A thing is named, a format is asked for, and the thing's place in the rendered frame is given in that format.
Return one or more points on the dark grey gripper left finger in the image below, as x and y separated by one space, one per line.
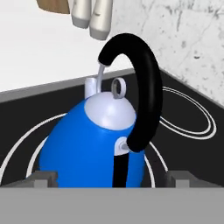
43 178

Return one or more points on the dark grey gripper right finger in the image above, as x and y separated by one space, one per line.
178 179

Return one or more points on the black glass hob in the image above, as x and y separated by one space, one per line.
186 151

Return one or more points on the cream salt shaker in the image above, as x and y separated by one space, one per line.
80 13

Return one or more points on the wooden board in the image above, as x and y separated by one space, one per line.
55 5

